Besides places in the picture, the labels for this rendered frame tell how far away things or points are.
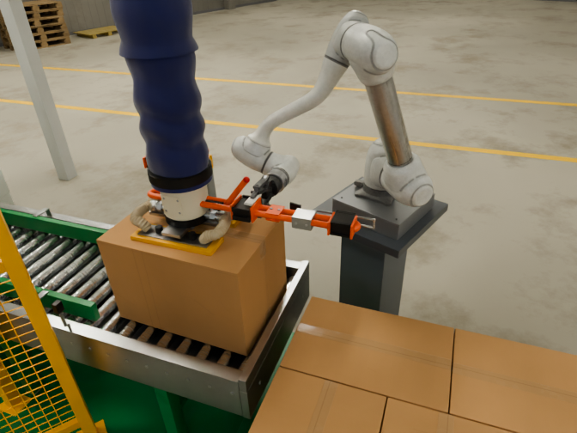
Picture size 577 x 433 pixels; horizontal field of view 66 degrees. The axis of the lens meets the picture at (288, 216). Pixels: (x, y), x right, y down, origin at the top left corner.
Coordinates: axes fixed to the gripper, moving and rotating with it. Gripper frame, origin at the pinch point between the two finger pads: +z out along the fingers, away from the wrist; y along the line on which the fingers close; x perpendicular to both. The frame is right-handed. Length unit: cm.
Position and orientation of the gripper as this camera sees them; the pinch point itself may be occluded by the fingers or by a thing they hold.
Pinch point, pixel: (252, 209)
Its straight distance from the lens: 156.6
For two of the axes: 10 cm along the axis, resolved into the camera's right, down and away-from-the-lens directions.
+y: 0.2, 8.6, 5.2
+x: -9.4, -1.6, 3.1
